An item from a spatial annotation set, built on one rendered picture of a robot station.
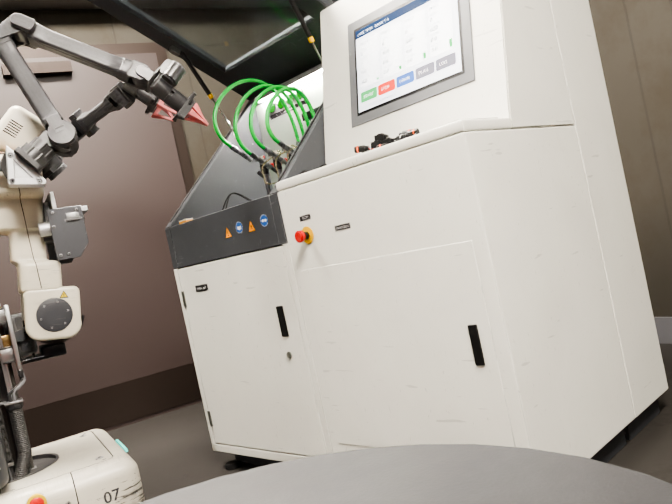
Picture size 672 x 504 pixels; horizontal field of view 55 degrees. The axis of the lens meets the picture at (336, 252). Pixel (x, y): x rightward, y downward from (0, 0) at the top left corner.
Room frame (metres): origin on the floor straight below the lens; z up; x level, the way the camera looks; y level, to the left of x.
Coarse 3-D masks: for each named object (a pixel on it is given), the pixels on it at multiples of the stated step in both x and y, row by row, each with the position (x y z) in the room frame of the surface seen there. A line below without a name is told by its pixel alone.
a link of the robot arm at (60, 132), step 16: (0, 32) 1.95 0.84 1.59; (16, 32) 1.96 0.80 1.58; (0, 48) 1.94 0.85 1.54; (16, 48) 1.96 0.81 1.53; (16, 64) 1.95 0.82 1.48; (16, 80) 1.94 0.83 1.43; (32, 80) 1.95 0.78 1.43; (32, 96) 1.93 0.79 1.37; (48, 112) 1.93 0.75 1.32; (48, 128) 1.89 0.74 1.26; (64, 128) 1.90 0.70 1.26; (64, 144) 1.90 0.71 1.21
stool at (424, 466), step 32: (384, 448) 0.32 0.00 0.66; (416, 448) 0.31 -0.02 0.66; (448, 448) 0.30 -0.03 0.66; (480, 448) 0.29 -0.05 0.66; (512, 448) 0.28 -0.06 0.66; (224, 480) 0.32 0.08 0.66; (256, 480) 0.31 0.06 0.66; (288, 480) 0.30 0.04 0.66; (320, 480) 0.30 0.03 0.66; (352, 480) 0.29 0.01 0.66; (384, 480) 0.28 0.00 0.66; (416, 480) 0.27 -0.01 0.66; (448, 480) 0.26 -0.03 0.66; (480, 480) 0.26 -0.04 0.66; (512, 480) 0.25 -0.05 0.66; (544, 480) 0.25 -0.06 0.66; (576, 480) 0.24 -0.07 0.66; (608, 480) 0.23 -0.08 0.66; (640, 480) 0.23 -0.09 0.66
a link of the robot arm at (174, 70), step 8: (168, 64) 2.08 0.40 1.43; (176, 64) 2.08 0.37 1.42; (136, 72) 2.02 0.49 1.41; (144, 72) 2.03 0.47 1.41; (152, 72) 2.04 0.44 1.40; (160, 72) 2.07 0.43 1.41; (168, 72) 2.07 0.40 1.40; (176, 72) 2.08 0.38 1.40; (184, 72) 2.10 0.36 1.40; (152, 80) 2.06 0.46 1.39; (176, 80) 2.08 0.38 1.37
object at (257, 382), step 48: (192, 288) 2.42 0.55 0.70; (240, 288) 2.20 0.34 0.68; (288, 288) 2.02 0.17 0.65; (192, 336) 2.47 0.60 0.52; (240, 336) 2.24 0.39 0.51; (288, 336) 2.06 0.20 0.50; (240, 384) 2.29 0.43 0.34; (288, 384) 2.09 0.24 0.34; (240, 432) 2.34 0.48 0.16; (288, 432) 2.13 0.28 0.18
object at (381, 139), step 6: (402, 132) 1.76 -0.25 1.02; (408, 132) 1.73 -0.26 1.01; (414, 132) 1.72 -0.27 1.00; (378, 138) 1.81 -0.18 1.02; (384, 138) 1.80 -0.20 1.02; (390, 138) 1.77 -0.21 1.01; (396, 138) 1.77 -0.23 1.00; (402, 138) 1.74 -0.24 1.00; (372, 144) 1.81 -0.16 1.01; (378, 144) 1.80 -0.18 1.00; (384, 144) 1.77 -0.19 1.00; (354, 150) 1.85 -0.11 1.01; (360, 150) 1.84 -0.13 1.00; (366, 150) 1.84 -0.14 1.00
